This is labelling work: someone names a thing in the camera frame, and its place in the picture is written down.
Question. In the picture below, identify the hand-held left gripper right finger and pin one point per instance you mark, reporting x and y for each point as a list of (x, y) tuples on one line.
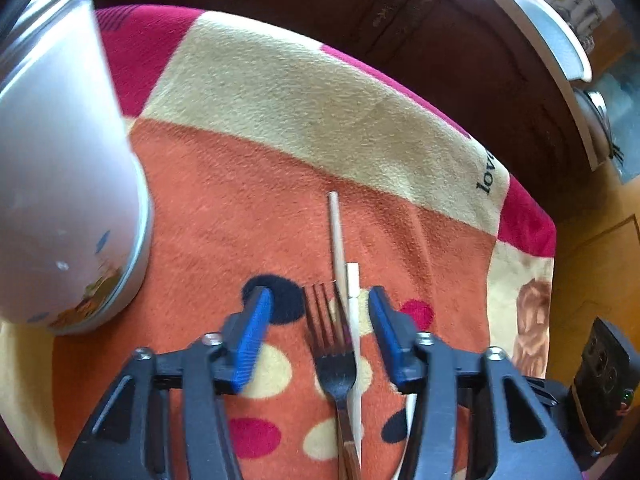
[(392, 340)]

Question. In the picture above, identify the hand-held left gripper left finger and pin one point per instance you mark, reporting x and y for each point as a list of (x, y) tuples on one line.
[(252, 335)]

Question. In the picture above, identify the black fork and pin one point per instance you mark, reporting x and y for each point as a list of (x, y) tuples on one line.
[(335, 375)]

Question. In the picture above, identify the wooden chopstick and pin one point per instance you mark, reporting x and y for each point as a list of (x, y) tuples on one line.
[(334, 230)]

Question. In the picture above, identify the steel insulated jar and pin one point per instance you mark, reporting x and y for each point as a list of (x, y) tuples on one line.
[(60, 160)]

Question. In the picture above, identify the printed floral blanket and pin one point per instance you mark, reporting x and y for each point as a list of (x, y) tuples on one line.
[(300, 135)]

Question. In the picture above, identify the pale kitchen countertop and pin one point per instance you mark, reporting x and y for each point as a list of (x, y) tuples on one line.
[(582, 135)]

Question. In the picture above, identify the steel bowl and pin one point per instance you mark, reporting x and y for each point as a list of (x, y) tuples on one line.
[(595, 110)]

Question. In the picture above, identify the clear plastic container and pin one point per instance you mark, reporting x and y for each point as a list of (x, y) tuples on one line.
[(622, 110)]

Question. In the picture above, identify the dark wooden kitchen cabinets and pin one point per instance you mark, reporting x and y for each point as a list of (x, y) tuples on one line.
[(400, 25)]

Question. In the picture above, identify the white plastic basin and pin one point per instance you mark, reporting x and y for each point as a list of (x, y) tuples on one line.
[(555, 35)]

